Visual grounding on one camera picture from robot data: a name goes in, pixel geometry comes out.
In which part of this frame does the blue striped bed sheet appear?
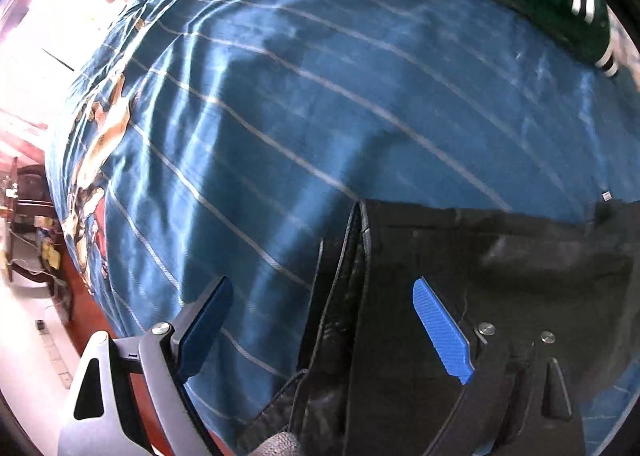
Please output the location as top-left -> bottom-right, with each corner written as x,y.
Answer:
46,0 -> 639,448

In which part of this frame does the dark wooden side furniture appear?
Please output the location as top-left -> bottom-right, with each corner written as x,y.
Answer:
3,159 -> 74,325

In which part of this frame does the black jacket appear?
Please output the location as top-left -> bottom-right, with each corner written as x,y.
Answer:
238,201 -> 639,455

